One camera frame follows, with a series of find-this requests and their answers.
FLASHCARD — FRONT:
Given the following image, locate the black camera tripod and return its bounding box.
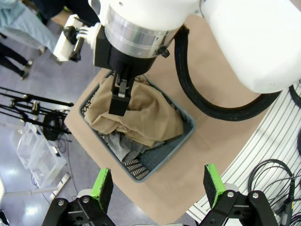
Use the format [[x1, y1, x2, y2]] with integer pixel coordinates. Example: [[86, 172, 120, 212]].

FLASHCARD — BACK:
[[0, 86, 75, 142]]

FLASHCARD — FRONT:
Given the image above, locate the person in black T-shirt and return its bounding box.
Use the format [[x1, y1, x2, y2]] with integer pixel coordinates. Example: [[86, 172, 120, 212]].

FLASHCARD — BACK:
[[30, 0, 101, 27]]

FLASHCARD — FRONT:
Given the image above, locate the ribbed aluminium mounting plate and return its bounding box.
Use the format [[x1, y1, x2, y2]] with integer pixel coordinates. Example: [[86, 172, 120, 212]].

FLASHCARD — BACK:
[[187, 82, 301, 226]]

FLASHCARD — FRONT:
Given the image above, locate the grey plastic lattice basket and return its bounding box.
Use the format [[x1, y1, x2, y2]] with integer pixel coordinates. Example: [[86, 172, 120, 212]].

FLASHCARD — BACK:
[[79, 70, 197, 183]]

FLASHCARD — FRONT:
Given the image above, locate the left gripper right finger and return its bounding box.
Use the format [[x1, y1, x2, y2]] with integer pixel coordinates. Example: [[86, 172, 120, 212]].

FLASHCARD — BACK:
[[199, 163, 280, 226]]

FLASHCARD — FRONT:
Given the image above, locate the grey melange top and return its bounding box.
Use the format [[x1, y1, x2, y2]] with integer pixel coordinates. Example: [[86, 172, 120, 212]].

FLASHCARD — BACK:
[[103, 131, 148, 163]]

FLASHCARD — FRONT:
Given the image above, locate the black right cable sleeve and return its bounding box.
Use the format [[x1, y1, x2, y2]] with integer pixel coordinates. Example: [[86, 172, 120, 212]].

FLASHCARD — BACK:
[[174, 23, 282, 122]]

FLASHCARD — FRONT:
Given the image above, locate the mannequin in light-blue fleece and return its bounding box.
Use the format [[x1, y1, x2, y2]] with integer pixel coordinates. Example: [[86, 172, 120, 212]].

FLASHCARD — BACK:
[[0, 0, 58, 55]]

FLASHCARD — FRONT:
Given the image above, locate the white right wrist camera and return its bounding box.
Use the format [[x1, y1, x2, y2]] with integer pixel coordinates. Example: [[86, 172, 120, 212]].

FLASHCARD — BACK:
[[52, 14, 102, 63]]

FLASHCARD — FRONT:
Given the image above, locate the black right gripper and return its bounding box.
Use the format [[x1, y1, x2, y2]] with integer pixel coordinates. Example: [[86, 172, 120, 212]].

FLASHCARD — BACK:
[[93, 23, 161, 117]]

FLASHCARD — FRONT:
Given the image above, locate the clear plastic storage box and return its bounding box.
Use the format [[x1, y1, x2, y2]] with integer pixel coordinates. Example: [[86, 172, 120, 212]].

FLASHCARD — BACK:
[[16, 122, 68, 189]]

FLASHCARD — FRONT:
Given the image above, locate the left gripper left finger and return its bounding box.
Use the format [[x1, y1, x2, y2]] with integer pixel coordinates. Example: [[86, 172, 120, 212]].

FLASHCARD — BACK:
[[42, 167, 116, 226]]

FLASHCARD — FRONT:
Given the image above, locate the black cable with plug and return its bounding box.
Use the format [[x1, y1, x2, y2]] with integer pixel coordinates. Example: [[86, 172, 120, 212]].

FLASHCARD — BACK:
[[248, 159, 301, 226]]

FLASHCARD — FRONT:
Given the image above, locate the beige short-sleeved shirt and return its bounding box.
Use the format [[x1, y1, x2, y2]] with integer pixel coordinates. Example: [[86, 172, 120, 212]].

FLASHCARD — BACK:
[[85, 74, 185, 148]]

